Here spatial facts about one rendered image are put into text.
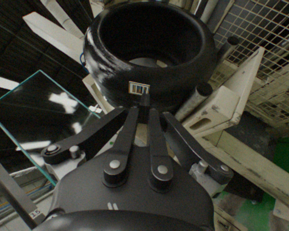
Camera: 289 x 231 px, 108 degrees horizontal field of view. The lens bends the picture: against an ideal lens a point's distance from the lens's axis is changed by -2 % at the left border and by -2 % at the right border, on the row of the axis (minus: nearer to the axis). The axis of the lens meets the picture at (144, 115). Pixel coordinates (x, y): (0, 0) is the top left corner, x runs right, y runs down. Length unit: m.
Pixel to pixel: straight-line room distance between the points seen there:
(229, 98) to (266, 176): 0.64
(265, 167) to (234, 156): 0.18
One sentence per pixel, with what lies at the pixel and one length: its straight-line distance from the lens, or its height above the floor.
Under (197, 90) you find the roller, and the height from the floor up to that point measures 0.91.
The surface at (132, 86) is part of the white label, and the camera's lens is 0.34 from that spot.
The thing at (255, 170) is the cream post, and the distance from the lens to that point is 0.89.
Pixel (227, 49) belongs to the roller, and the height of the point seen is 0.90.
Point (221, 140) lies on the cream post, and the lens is 0.79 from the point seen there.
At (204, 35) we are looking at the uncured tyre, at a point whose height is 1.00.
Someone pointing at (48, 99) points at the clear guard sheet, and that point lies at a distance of 1.29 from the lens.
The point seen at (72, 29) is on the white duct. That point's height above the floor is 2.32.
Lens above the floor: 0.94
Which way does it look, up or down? 10 degrees up
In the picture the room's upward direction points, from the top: 55 degrees counter-clockwise
